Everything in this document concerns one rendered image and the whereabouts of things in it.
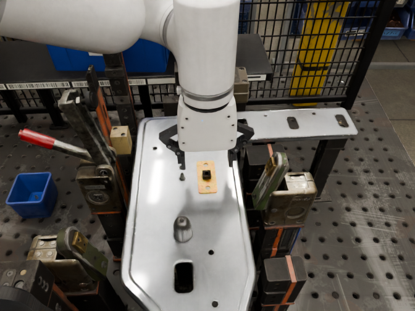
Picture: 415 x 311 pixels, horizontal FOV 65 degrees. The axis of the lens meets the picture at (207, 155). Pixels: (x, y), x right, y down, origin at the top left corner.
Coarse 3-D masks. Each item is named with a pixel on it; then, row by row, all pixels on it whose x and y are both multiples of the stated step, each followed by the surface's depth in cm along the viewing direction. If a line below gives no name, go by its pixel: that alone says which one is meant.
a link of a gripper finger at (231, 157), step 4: (240, 136) 59; (240, 140) 60; (244, 140) 58; (236, 144) 59; (240, 144) 59; (244, 144) 59; (228, 152) 62; (232, 152) 60; (228, 156) 62; (232, 156) 60; (236, 156) 61; (228, 160) 62; (232, 160) 61; (228, 164) 63; (232, 164) 62
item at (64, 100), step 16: (64, 96) 50; (80, 96) 51; (96, 96) 51; (64, 112) 50; (80, 112) 53; (80, 128) 52; (96, 128) 56; (96, 144) 55; (96, 160) 58; (112, 160) 62
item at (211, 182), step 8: (208, 160) 69; (200, 168) 68; (208, 168) 68; (200, 176) 66; (208, 176) 65; (200, 184) 65; (208, 184) 65; (216, 184) 65; (200, 192) 63; (208, 192) 63; (216, 192) 64
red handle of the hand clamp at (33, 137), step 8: (24, 128) 54; (24, 136) 54; (32, 136) 54; (40, 136) 55; (48, 136) 56; (40, 144) 55; (48, 144) 56; (56, 144) 56; (64, 144) 57; (64, 152) 57; (72, 152) 58; (80, 152) 58; (88, 160) 59
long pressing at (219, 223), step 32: (160, 128) 76; (160, 160) 69; (192, 160) 69; (224, 160) 69; (160, 192) 64; (192, 192) 64; (224, 192) 64; (128, 224) 59; (160, 224) 59; (192, 224) 59; (224, 224) 59; (128, 256) 54; (160, 256) 55; (192, 256) 55; (224, 256) 55; (128, 288) 51; (160, 288) 51; (224, 288) 51
